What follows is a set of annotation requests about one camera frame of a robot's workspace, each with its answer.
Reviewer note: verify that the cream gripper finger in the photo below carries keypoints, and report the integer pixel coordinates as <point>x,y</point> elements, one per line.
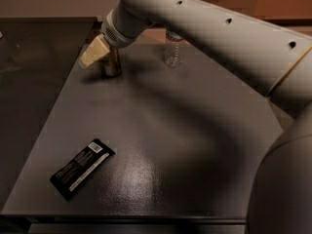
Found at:
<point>96,51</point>

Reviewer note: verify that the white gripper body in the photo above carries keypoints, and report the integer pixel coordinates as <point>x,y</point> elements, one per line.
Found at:
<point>117,35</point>

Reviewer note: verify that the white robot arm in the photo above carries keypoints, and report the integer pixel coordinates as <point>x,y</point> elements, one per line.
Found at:
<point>275,61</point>

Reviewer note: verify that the clear plastic water bottle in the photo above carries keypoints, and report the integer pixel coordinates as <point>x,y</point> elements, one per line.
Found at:
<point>173,50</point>

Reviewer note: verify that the black snack bar wrapper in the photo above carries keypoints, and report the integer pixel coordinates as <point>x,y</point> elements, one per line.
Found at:
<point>69,178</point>

